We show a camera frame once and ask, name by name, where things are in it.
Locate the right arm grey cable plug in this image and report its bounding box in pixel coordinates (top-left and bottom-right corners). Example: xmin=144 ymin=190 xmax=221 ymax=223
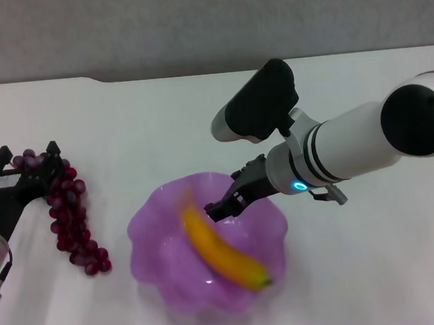
xmin=309 ymin=181 xmax=349 ymax=208

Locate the dark red grape bunch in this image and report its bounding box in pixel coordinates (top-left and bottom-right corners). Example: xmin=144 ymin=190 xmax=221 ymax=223
xmin=10 ymin=142 xmax=114 ymax=283

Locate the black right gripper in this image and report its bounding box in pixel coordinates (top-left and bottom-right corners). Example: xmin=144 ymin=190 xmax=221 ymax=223
xmin=200 ymin=153 xmax=283 ymax=224

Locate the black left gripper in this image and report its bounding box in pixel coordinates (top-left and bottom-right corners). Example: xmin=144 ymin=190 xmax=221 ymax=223
xmin=0 ymin=139 xmax=71 ymax=243

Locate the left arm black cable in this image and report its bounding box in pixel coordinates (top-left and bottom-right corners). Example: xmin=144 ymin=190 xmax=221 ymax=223
xmin=0 ymin=246 xmax=17 ymax=302

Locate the yellow banana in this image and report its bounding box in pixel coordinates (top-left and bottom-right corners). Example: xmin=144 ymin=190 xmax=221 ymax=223
xmin=177 ymin=188 xmax=274 ymax=298

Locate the purple wavy plastic bowl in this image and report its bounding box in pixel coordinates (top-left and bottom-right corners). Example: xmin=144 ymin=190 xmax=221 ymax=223
xmin=121 ymin=165 xmax=296 ymax=325

